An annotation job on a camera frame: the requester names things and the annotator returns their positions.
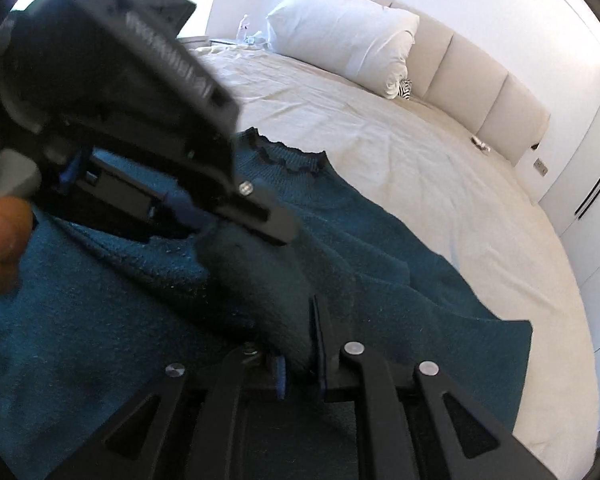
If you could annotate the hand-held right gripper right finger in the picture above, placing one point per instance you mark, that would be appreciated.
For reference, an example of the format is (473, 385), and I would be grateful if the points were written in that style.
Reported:
(321, 355)

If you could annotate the beige padded headboard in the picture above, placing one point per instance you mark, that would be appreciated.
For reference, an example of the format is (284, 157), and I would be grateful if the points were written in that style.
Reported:
(480, 75)

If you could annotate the teal knit sweater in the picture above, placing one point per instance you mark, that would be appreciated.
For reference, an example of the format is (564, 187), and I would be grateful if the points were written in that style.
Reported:
(380, 260)

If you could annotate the white wardrobe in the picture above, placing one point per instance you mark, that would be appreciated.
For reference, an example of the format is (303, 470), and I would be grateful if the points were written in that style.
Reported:
(590, 260)

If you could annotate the clear plastic bottle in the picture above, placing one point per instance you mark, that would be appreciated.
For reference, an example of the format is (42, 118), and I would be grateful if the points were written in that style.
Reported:
(243, 27)

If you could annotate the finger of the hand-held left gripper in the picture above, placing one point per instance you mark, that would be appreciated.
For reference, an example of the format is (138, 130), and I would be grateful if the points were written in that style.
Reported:
(120, 185)
(265, 215)

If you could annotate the bed with cream sheet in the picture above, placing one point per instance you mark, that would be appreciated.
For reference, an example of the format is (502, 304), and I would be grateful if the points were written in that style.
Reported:
(380, 135)

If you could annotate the white nightstand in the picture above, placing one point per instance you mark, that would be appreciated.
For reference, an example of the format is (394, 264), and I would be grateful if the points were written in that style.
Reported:
(195, 40)

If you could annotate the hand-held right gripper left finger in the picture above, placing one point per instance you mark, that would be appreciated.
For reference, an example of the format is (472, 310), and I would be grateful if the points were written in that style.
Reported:
(280, 377)

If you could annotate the small dark item on bed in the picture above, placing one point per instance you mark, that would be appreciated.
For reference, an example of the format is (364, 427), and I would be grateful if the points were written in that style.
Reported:
(480, 144)

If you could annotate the black and white striped cloth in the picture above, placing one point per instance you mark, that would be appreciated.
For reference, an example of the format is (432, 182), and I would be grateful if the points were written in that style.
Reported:
(405, 89)

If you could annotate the person's left hand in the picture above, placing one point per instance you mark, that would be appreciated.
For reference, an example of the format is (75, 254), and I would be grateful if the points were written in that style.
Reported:
(0, 240)

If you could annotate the white pillow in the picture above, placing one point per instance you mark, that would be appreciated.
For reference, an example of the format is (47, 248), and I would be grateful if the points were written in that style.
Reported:
(345, 35)

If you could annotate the metal wall socket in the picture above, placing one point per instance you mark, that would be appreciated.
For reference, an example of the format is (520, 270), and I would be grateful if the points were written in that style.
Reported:
(540, 167)

